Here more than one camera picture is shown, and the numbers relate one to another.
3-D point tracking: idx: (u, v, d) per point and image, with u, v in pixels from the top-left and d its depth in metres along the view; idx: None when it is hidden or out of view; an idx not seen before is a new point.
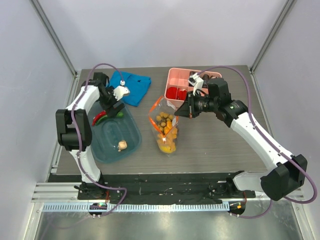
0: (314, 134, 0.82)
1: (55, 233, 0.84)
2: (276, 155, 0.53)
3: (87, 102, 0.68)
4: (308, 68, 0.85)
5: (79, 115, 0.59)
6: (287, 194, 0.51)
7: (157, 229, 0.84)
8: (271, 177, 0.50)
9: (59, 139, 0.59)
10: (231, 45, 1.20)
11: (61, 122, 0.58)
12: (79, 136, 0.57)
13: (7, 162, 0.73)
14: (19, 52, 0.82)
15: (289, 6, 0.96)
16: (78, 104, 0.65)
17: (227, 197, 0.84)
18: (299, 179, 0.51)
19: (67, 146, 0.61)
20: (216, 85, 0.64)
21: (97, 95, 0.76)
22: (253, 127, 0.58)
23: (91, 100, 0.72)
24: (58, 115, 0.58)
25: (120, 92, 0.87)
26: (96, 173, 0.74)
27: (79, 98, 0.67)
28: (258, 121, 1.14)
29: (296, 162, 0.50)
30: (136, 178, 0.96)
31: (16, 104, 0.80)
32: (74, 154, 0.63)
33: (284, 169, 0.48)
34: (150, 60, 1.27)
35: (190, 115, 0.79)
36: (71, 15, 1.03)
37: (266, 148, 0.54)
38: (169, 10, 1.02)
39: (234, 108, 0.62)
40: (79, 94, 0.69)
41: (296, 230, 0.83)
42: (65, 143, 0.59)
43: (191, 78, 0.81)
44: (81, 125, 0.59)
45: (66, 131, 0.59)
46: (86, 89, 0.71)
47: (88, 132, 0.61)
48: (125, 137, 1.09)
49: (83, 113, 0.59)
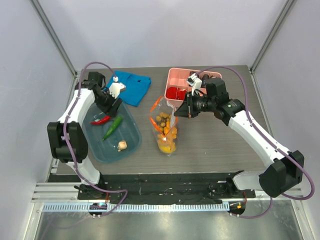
0: (314, 134, 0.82)
1: (55, 233, 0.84)
2: (273, 151, 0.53)
3: (80, 113, 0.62)
4: (308, 68, 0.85)
5: (72, 130, 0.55)
6: (285, 191, 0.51)
7: (157, 229, 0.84)
8: (268, 173, 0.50)
9: (53, 152, 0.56)
10: (231, 45, 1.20)
11: (53, 136, 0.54)
12: (71, 151, 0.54)
13: (7, 162, 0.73)
14: (19, 52, 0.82)
15: (289, 7, 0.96)
16: (71, 116, 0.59)
17: (227, 197, 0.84)
18: (297, 176, 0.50)
19: (62, 159, 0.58)
20: (213, 85, 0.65)
21: (93, 99, 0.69)
22: (250, 125, 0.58)
23: (86, 107, 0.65)
24: (50, 130, 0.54)
25: (115, 89, 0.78)
26: (95, 176, 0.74)
27: (71, 107, 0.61)
28: (258, 121, 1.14)
29: (293, 158, 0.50)
30: (136, 178, 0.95)
31: (17, 104, 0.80)
32: (70, 165, 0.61)
33: (280, 165, 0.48)
34: (150, 60, 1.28)
35: (188, 115, 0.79)
36: (71, 16, 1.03)
37: (263, 144, 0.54)
38: (169, 10, 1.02)
39: (231, 107, 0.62)
40: (71, 102, 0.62)
41: (296, 230, 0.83)
42: (59, 156, 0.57)
43: (189, 78, 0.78)
44: (74, 140, 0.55)
45: (60, 145, 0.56)
46: (79, 94, 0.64)
47: (82, 145, 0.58)
48: (125, 137, 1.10)
49: (75, 127, 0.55)
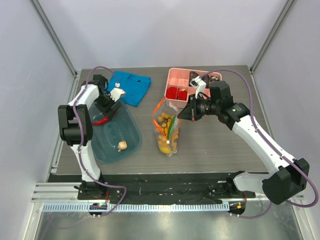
0: (314, 134, 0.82)
1: (55, 233, 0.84)
2: (278, 159, 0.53)
3: (87, 100, 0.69)
4: (308, 68, 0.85)
5: (81, 110, 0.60)
6: (289, 198, 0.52)
7: (157, 229, 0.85)
8: (273, 180, 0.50)
9: (61, 134, 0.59)
10: (230, 45, 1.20)
11: (63, 117, 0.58)
12: (81, 129, 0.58)
13: (7, 163, 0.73)
14: (19, 52, 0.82)
15: (289, 7, 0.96)
16: (79, 100, 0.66)
17: (227, 197, 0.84)
18: (301, 183, 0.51)
19: (69, 141, 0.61)
20: (217, 88, 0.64)
21: (97, 94, 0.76)
22: (255, 130, 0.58)
23: (92, 97, 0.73)
24: (61, 111, 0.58)
25: (116, 93, 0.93)
26: (96, 172, 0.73)
27: (79, 96, 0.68)
28: (258, 121, 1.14)
29: (298, 166, 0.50)
30: (136, 178, 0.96)
31: (16, 104, 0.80)
32: (75, 149, 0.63)
33: (286, 172, 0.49)
34: (150, 59, 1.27)
35: (192, 117, 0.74)
36: (72, 16, 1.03)
37: (268, 151, 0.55)
38: (169, 10, 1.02)
39: (236, 111, 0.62)
40: (79, 92, 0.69)
41: (296, 230, 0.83)
42: (67, 138, 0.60)
43: (193, 82, 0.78)
44: (83, 120, 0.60)
45: (68, 126, 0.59)
46: (86, 87, 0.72)
47: (89, 128, 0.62)
48: (125, 136, 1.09)
49: (84, 108, 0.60)
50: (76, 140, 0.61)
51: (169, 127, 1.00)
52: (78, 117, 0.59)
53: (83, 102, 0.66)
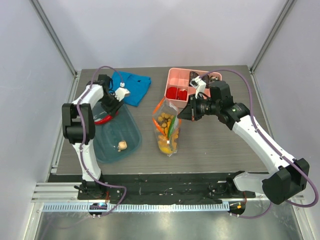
0: (314, 134, 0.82)
1: (55, 233, 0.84)
2: (278, 158, 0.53)
3: (91, 100, 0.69)
4: (308, 68, 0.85)
5: (85, 109, 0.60)
6: (289, 198, 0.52)
7: (157, 229, 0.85)
8: (273, 180, 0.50)
9: (64, 132, 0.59)
10: (230, 45, 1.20)
11: (66, 116, 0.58)
12: (83, 128, 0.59)
13: (7, 163, 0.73)
14: (19, 52, 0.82)
15: (288, 7, 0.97)
16: (84, 99, 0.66)
17: (227, 197, 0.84)
18: (301, 183, 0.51)
19: (71, 140, 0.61)
20: (217, 88, 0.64)
21: (101, 94, 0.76)
22: (255, 130, 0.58)
23: (96, 97, 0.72)
24: (64, 109, 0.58)
25: (120, 93, 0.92)
26: (96, 171, 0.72)
27: (84, 95, 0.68)
28: (258, 121, 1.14)
29: (298, 166, 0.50)
30: (136, 178, 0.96)
31: (16, 104, 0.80)
32: (76, 148, 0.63)
33: (286, 172, 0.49)
34: (150, 59, 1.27)
35: (192, 117, 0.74)
36: (72, 16, 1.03)
37: (268, 151, 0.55)
38: (169, 10, 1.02)
39: (236, 111, 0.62)
40: (83, 91, 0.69)
41: (296, 230, 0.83)
42: (69, 136, 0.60)
43: (193, 82, 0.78)
44: (86, 120, 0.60)
45: (71, 125, 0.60)
46: (91, 87, 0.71)
47: (92, 127, 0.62)
48: (125, 136, 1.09)
49: (88, 107, 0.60)
50: (79, 139, 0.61)
51: (169, 127, 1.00)
52: (82, 116, 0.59)
53: (87, 101, 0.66)
